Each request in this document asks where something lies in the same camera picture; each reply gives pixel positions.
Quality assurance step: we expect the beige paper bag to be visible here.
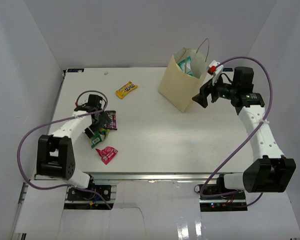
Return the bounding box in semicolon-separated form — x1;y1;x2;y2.
158;38;210;113

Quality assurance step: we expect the brown M&M's packet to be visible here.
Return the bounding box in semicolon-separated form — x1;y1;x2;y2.
105;110;118;130

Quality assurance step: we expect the teal candy bag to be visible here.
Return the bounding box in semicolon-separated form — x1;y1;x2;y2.
178;56;194;76

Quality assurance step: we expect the white paper sheet front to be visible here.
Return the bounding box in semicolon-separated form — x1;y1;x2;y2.
15;181;300;240

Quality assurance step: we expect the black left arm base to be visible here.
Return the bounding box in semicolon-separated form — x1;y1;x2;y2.
64;184;114;210

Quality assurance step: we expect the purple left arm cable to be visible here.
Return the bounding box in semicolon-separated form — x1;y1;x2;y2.
16;90;113;210

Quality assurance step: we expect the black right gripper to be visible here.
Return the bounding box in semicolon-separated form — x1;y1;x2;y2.
192;71;239;108

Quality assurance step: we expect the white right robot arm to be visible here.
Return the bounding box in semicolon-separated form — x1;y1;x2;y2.
192;66;296;200

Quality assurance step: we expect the aluminium table frame rail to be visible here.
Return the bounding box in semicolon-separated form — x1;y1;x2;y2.
89;172;211;181

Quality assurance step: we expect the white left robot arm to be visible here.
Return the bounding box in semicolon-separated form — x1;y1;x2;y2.
36;94;110;200

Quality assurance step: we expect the pink candy packet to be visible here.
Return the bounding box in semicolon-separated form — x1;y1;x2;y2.
95;146;118;165

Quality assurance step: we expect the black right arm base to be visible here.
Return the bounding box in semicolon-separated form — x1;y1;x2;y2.
193;184;248;213

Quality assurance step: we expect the yellow M&M's packet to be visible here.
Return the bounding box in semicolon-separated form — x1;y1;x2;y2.
115;81;138;99

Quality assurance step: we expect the green Skittles packet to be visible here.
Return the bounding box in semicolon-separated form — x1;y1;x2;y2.
84;128;110;149

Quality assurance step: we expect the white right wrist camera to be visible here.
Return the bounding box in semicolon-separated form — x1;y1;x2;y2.
207;60;224;85

